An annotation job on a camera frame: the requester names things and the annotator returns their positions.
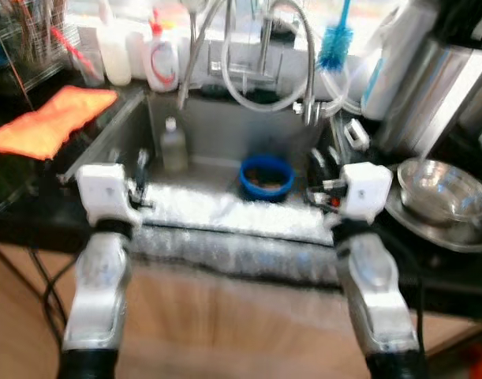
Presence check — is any stainless steel bowl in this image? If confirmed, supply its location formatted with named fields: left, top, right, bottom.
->
left=397, top=158, right=482, bottom=226

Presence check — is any round stainless steel plate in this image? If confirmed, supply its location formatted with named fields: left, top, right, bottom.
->
left=383, top=162, right=482, bottom=253

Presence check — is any small white plastic clip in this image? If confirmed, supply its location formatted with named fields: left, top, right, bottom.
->
left=343, top=118, right=372, bottom=151

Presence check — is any clear plastic bottle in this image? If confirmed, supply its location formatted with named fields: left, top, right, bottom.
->
left=158, top=117, right=190, bottom=174

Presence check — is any blue plastic bowl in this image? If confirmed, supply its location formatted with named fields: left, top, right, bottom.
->
left=239, top=154, right=297, bottom=201

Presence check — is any clear bubble wrap sheet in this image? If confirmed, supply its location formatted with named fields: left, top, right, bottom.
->
left=126, top=180, right=344, bottom=281

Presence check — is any white container blue label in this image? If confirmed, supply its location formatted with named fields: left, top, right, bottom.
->
left=359, top=0, right=419, bottom=121

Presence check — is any stainless steel sink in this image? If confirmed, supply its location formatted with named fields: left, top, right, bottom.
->
left=59, top=87, right=344, bottom=206

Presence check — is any blue bottle brush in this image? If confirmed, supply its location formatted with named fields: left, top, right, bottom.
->
left=316, top=0, right=356, bottom=73

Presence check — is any tall stainless steel utensil holder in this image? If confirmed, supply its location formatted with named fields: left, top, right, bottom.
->
left=373, top=0, right=482, bottom=159

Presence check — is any orange cloth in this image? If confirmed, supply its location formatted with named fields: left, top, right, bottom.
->
left=0, top=85, right=119, bottom=161

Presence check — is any white soap bottle red pump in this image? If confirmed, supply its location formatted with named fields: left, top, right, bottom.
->
left=142, top=12, right=181, bottom=93

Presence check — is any clear plastic cup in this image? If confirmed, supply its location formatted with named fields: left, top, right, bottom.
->
left=71, top=47, right=105, bottom=88

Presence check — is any chrome faucet mixer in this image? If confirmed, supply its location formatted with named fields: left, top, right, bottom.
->
left=213, top=0, right=301, bottom=99

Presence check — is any translucent white spray bottle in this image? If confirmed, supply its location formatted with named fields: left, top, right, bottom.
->
left=95, top=0, right=133, bottom=86

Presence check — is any wooden cabinet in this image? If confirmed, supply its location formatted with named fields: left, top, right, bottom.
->
left=0, top=245, right=478, bottom=379

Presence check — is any orange object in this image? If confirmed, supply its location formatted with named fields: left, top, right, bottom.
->
left=465, top=351, right=482, bottom=379

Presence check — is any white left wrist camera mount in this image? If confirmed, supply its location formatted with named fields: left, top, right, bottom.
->
left=75, top=162, right=147, bottom=230

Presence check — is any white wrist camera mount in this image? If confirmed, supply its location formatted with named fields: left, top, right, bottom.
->
left=327, top=162, right=393, bottom=230
left=75, top=162, right=147, bottom=230

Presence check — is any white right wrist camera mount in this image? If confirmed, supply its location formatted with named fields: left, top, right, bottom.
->
left=327, top=162, right=393, bottom=230

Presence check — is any white looped hose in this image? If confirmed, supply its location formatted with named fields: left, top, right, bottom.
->
left=221, top=24, right=320, bottom=113

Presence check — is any steel flexible faucet hose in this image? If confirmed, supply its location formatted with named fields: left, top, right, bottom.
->
left=177, top=0, right=320, bottom=127

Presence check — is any wire utensil rack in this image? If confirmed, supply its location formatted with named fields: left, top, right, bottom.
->
left=0, top=0, right=68, bottom=84

